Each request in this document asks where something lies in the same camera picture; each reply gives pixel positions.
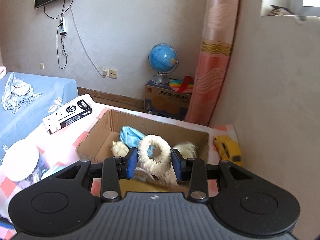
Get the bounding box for cream fuzzy scrunchie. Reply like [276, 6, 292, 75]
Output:
[138, 134, 171, 176]

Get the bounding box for blue desk globe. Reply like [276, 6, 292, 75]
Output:
[148, 43, 179, 84]

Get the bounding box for rainbow pop toy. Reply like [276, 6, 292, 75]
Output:
[169, 76, 194, 94]

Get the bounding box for white fringed scarf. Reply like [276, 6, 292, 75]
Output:
[1, 73, 42, 114]

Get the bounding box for yellow toy car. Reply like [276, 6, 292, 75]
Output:
[214, 135, 242, 166]

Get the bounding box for beige drawstring cloth bag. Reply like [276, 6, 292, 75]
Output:
[173, 141, 197, 159]

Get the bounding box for white wall socket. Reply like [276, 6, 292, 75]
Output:
[101, 67, 118, 79]

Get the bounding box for white power strip cables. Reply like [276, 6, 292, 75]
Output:
[43, 0, 106, 77]

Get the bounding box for black white book box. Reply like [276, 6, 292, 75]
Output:
[42, 94, 94, 134]

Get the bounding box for blue bedsheet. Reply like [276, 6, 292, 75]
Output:
[1, 73, 78, 158]

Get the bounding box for cream small cloth pouch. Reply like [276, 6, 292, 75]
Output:
[111, 141, 129, 157]

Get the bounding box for round white-lid tin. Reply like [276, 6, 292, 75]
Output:
[1, 139, 50, 189]

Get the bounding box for pink patterned curtain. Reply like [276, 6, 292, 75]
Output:
[185, 0, 239, 126]

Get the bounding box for blue printed carton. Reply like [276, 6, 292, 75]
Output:
[144, 79, 192, 120]

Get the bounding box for blue face masks stack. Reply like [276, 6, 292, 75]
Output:
[119, 126, 145, 148]

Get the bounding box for brown cardboard box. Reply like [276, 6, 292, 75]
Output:
[75, 108, 210, 188]

